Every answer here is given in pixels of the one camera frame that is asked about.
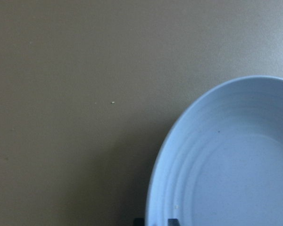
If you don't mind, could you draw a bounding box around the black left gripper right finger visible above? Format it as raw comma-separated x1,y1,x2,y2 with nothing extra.
167,218,180,226

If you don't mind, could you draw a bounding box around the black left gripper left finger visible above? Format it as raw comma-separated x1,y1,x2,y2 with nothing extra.
133,218,145,226

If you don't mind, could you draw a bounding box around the blue round plate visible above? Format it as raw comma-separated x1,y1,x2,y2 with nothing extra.
145,76,283,226

